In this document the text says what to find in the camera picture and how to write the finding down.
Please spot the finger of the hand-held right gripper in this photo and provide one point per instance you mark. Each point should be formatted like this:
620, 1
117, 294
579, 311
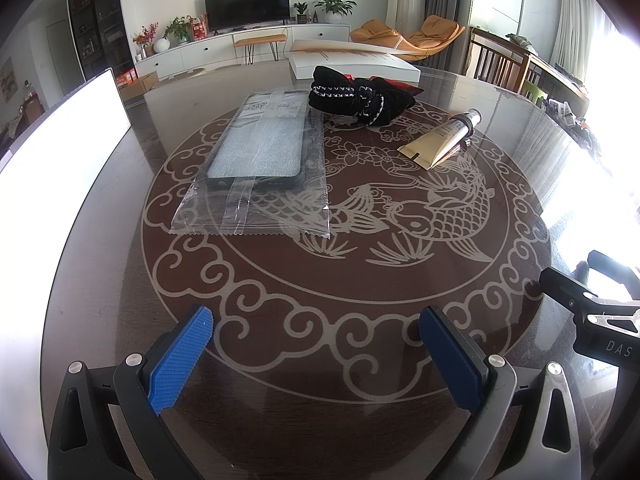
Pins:
565, 290
615, 272

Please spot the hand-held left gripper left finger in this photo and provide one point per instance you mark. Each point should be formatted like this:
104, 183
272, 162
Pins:
180, 355

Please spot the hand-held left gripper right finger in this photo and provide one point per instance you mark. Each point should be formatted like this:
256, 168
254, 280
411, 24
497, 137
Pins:
450, 355

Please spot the gold tube with silver cap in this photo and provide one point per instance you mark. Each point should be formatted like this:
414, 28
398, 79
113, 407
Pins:
440, 142

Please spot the phone case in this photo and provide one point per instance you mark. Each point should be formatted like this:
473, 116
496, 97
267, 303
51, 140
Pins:
260, 150

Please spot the black bow headband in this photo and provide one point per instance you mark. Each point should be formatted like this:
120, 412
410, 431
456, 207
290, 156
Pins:
360, 97

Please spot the green plastic stool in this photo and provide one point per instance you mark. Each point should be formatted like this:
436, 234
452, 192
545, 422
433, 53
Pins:
534, 92

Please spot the wooden side desk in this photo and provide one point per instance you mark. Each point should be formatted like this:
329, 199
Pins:
560, 77

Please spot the wooden slatted chair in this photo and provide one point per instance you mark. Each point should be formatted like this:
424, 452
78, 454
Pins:
500, 62

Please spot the red packet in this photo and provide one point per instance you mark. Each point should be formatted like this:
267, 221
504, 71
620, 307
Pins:
405, 86

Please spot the cardboard box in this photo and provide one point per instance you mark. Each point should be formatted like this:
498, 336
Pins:
140, 85

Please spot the orange lounge chair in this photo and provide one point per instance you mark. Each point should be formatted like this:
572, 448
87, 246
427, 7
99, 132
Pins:
435, 32

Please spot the white television cabinet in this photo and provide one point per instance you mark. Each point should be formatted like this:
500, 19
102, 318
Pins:
200, 52

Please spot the white round vase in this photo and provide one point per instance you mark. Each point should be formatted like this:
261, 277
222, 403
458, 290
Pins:
161, 46

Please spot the white flat box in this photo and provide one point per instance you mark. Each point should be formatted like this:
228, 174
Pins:
350, 60

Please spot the red flower plant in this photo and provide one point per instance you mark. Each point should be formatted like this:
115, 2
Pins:
145, 37

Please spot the wooden bench with metal legs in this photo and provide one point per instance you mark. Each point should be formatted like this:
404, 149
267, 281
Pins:
260, 40

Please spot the green potted plant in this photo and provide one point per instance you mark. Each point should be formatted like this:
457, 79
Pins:
178, 27

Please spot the red gift bag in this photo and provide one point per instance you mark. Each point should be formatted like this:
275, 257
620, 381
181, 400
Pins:
199, 27

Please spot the dark display cabinet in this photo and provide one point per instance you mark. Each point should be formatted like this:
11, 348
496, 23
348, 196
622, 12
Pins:
97, 15

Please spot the black television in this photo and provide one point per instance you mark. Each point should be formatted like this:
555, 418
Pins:
247, 6

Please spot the small potted plant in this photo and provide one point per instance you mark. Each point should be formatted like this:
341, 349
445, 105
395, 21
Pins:
301, 10

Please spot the large leafy potted plant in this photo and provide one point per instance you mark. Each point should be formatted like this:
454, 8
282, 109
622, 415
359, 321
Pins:
335, 4

